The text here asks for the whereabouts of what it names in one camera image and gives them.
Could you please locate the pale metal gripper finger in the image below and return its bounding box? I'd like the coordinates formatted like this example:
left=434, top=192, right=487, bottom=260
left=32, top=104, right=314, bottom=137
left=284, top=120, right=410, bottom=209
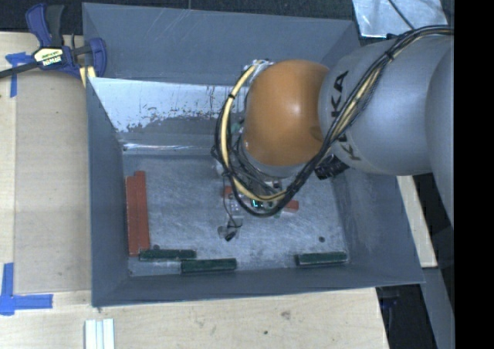
left=228, top=199, right=244, bottom=225
left=217, top=223, right=237, bottom=242

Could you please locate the pale wood board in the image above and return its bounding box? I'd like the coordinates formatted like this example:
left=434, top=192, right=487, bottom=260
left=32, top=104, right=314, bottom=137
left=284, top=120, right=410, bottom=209
left=13, top=69, right=94, bottom=296

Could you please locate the grey metal bin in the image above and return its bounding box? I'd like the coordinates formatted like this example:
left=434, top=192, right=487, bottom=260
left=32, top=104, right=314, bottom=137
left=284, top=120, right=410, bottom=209
left=80, top=2, right=426, bottom=308

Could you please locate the black cylinder on white bracket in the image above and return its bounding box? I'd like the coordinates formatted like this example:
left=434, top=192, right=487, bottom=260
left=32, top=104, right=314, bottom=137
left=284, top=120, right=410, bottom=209
left=313, top=154, right=350, bottom=181

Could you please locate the red-brown flat block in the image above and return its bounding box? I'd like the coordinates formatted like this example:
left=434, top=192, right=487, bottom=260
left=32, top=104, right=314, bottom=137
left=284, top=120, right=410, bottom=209
left=124, top=175, right=140, bottom=258
left=220, top=185, right=300, bottom=212
left=134, top=170, right=152, bottom=252

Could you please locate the dark green flat block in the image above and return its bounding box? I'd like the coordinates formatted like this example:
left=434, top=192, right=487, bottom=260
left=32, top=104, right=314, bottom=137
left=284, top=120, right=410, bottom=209
left=180, top=257, right=238, bottom=275
left=138, top=248, right=198, bottom=263
left=295, top=251, right=349, bottom=267

